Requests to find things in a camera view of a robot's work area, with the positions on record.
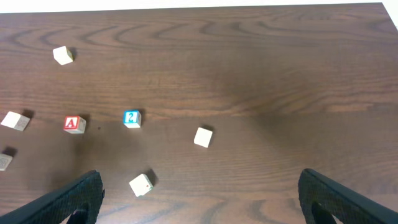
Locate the green-edged animal picture wooden block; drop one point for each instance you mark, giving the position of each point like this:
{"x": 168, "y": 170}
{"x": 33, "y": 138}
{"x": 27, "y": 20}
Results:
{"x": 15, "y": 121}

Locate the blue number 2 wooden block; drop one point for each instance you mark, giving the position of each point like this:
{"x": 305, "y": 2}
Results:
{"x": 132, "y": 119}

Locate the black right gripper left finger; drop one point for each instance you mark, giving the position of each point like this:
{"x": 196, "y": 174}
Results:
{"x": 78, "y": 202}

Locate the plain wooden block far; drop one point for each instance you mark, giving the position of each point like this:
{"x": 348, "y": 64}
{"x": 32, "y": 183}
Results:
{"x": 62, "y": 55}

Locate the green number 4 wooden block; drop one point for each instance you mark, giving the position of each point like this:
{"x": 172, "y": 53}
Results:
{"x": 5, "y": 160}

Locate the plain engraved wooden block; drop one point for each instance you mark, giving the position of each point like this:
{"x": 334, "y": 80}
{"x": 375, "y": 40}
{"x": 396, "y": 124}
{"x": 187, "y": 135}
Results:
{"x": 203, "y": 136}

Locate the tilted wooden block red dot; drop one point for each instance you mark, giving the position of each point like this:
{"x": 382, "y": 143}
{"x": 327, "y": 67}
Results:
{"x": 141, "y": 185}

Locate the red letter A wooden block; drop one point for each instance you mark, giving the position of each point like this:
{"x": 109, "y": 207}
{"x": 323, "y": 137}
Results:
{"x": 74, "y": 124}

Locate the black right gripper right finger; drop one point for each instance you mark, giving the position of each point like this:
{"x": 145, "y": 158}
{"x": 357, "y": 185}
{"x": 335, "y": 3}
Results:
{"x": 324, "y": 200}

